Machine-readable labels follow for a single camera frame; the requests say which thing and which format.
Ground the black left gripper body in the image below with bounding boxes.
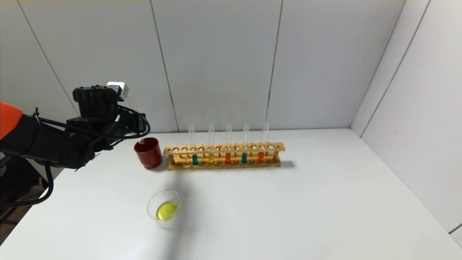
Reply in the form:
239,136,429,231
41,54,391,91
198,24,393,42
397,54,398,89
123,113,146,133

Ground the yellow pigment test tube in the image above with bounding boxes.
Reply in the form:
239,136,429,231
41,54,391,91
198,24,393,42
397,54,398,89
126,92,145,145
208,123,215,165

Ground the red pigment test tube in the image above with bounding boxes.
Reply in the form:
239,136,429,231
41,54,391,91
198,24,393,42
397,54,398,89
226,123,232,164
258,121,270,163

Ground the wooden test tube rack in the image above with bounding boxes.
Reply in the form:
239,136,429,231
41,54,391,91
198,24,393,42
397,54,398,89
163,143,286,171

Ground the red cylindrical cup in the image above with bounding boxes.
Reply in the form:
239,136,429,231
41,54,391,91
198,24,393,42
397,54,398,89
134,138,163,170

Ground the clear glass beaker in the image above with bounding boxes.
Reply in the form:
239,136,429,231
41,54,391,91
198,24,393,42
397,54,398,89
147,189,188,229

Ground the dark shelf furniture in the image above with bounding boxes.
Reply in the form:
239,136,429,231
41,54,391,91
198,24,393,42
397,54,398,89
0,152,50,221

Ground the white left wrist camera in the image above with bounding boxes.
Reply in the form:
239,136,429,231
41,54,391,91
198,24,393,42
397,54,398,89
107,82,129,102

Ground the black camera cable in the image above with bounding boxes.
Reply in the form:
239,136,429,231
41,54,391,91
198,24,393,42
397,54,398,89
0,104,151,208

